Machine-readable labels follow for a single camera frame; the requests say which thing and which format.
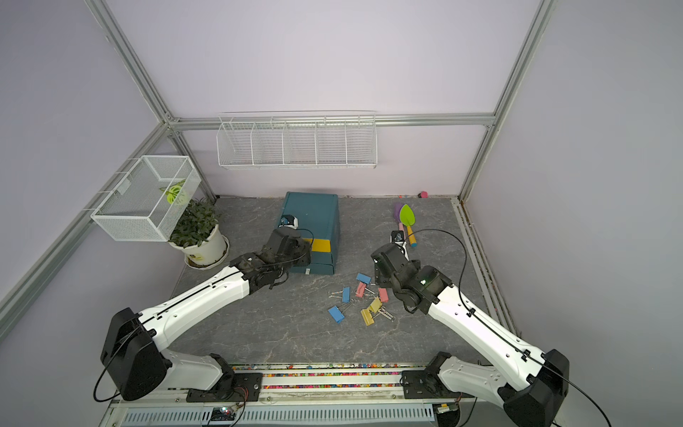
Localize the blue binder clip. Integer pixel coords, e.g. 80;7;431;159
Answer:
357;273;372;285
328;286;350;304
328;306;345;324

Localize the yellow top drawer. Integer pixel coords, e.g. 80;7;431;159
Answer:
304;238;333;254

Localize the teal drawer cabinet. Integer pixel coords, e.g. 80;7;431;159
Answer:
281;191;341;276

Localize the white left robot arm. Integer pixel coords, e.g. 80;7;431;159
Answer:
101;227;315;402

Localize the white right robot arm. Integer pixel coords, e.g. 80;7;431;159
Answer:
371;243;570;426

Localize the pink binder clip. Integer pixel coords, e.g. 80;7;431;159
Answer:
355;282;376;298
378;288;390;304

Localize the green toy shovel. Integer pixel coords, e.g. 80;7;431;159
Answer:
399;204;417;247

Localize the purple toy shovel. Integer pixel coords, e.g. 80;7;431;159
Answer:
394;202;405;231

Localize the white flower pot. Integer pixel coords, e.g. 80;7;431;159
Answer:
169;225;229;270

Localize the white pot saucer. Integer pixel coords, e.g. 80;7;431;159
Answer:
183;237;231;270

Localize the green potted plant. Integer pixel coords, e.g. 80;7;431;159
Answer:
169;199;220;248

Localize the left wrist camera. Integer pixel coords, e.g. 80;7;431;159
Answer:
279;215;299;230

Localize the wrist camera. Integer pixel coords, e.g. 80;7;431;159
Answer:
391;230;406;247
279;215;299;230

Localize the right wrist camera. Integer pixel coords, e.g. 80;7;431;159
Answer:
391;230;406;247

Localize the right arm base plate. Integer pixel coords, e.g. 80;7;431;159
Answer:
399;370;461;400

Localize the long white wire shelf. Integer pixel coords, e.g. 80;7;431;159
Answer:
216;111;378;170

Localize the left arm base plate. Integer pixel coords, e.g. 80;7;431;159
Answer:
186;373;263;403

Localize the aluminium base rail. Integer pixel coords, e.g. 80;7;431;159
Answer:
98;362;513;427

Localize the white wire basket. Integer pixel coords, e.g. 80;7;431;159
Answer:
91;155;202;242

